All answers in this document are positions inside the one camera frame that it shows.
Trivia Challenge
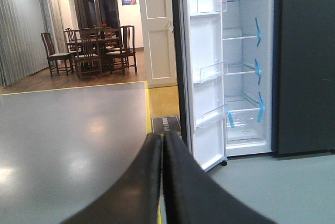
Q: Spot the dark wooden dining chair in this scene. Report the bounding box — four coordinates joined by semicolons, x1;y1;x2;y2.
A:
41;32;74;76
74;28;102;79
106;25;137;75

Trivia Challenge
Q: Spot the dark wooden dining table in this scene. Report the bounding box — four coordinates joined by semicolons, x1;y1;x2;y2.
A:
65;37;118;78

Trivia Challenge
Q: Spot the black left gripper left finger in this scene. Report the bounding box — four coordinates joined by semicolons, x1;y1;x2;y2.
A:
62;133;163;223

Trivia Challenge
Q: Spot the dark floor label sign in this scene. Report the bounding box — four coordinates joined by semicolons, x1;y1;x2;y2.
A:
151;116;181;134

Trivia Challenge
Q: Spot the clear door bin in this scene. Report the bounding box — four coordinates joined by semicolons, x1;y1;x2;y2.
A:
199;104;228;127
197;0;227;13
199;61;228;83

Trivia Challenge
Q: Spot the blue wall sign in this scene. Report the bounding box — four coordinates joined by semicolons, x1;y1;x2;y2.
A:
121;0;137;6

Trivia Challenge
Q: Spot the fridge door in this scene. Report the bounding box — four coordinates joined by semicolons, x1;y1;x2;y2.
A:
172;0;226;171

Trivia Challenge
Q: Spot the clear upper door bin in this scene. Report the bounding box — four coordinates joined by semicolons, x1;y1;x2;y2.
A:
197;0;227;13

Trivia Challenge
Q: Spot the clear fridge crisper drawer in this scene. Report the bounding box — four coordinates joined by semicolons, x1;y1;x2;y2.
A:
226;109;263;143

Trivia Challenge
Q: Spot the clear middle door bin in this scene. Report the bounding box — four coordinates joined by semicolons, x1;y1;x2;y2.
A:
199;61;228;83

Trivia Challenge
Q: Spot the clear lower door bin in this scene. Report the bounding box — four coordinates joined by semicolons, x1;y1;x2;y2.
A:
199;104;228;127

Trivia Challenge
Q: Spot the white panelled room door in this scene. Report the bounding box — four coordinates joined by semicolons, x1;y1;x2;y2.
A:
139;0;177;88

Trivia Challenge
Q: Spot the dark grey side-by-side fridge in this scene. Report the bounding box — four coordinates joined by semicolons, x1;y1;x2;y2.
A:
222;0;334;156

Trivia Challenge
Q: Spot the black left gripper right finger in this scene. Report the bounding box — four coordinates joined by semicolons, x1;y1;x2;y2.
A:
162;131;274;223

